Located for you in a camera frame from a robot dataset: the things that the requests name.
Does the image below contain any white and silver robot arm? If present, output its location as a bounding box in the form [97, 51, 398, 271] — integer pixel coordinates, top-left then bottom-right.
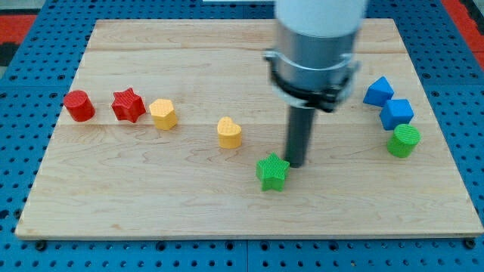
[264, 0, 368, 113]

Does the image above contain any green star block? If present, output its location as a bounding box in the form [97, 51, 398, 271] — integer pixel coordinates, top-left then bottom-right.
[256, 153, 290, 192]

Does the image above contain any red star block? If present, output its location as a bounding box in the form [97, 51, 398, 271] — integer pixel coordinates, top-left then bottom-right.
[111, 88, 146, 123]

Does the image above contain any yellow heart block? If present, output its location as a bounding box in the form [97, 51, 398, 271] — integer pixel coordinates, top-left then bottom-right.
[217, 116, 242, 149]

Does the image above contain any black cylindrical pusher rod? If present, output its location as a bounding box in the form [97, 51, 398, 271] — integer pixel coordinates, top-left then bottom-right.
[284, 107, 315, 168]

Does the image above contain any wooden board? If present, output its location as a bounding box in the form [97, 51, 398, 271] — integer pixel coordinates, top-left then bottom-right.
[15, 19, 483, 240]

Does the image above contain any yellow pentagon block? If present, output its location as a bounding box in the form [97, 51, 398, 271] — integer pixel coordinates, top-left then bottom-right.
[149, 99, 178, 130]

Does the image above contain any blue triangle block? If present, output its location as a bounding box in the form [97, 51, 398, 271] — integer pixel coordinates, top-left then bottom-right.
[363, 76, 394, 107]

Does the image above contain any blue cube block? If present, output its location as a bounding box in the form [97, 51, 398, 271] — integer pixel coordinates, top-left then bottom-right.
[380, 99, 414, 131]

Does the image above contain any green cylinder block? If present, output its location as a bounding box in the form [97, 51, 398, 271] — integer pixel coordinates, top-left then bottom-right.
[386, 124, 421, 158]

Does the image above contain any red cylinder block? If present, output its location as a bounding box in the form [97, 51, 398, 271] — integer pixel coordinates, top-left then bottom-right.
[63, 90, 95, 122]

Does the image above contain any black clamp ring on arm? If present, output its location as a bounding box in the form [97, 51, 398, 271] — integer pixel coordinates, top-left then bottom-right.
[263, 49, 360, 113]

